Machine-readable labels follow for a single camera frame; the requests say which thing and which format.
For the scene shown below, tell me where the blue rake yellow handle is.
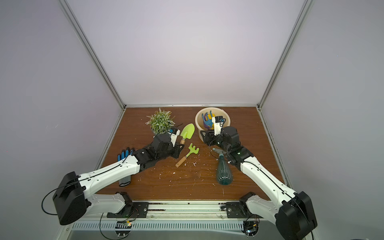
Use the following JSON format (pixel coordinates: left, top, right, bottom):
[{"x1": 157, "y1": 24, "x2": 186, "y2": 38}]
[{"x1": 205, "y1": 111, "x2": 214, "y2": 130}]

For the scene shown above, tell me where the green trowel wooden handle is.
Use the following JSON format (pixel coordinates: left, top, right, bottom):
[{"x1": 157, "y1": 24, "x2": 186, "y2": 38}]
[{"x1": 180, "y1": 124, "x2": 195, "y2": 145}]

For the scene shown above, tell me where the green rake wooden handle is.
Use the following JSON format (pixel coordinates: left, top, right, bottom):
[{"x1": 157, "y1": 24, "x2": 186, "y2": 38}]
[{"x1": 176, "y1": 143, "x2": 200, "y2": 168}]

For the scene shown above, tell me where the purple shovel pink handle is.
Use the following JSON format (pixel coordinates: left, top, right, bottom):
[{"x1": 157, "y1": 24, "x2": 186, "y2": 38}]
[{"x1": 202, "y1": 114, "x2": 209, "y2": 129}]

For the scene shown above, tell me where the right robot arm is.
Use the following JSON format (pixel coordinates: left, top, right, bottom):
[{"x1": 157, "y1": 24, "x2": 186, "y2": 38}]
[{"x1": 200, "y1": 127, "x2": 318, "y2": 240}]

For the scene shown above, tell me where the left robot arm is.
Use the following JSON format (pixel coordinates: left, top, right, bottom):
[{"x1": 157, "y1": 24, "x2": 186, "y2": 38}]
[{"x1": 53, "y1": 133, "x2": 185, "y2": 226}]

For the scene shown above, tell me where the blue black gardening glove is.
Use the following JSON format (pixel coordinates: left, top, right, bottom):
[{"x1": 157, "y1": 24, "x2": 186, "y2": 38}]
[{"x1": 117, "y1": 147, "x2": 135, "y2": 162}]

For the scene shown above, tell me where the artificial plant in grey pot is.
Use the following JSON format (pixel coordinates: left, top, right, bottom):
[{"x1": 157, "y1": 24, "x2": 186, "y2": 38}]
[{"x1": 146, "y1": 108, "x2": 175, "y2": 135}]

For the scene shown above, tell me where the cream plastic bucket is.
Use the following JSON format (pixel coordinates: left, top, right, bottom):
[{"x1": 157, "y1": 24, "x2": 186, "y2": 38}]
[{"x1": 195, "y1": 107, "x2": 231, "y2": 141}]

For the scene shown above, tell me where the teal spray bottle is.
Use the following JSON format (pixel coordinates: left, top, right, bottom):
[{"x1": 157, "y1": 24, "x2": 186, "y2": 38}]
[{"x1": 213, "y1": 148, "x2": 233, "y2": 186}]

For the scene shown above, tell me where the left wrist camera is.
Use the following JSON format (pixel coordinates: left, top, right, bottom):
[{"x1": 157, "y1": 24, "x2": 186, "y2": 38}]
[{"x1": 168, "y1": 128, "x2": 181, "y2": 147}]

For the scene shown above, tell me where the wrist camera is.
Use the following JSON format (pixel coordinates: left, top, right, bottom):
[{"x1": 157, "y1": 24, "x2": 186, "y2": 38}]
[
  {"x1": 168, "y1": 128, "x2": 181, "y2": 147},
  {"x1": 212, "y1": 116, "x2": 226, "y2": 136}
]

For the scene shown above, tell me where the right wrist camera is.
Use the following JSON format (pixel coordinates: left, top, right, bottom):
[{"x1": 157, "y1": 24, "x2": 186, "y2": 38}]
[{"x1": 212, "y1": 116, "x2": 226, "y2": 136}]

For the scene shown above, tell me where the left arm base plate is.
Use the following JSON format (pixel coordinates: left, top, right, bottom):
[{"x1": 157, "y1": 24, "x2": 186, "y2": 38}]
[{"x1": 107, "y1": 202, "x2": 149, "y2": 219}]

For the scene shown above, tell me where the aluminium front rail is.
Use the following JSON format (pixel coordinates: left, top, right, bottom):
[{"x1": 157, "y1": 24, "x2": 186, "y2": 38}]
[{"x1": 67, "y1": 200, "x2": 311, "y2": 222}]

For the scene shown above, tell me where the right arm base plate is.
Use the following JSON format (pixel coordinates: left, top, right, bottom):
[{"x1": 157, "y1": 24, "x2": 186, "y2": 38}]
[{"x1": 220, "y1": 202, "x2": 253, "y2": 219}]

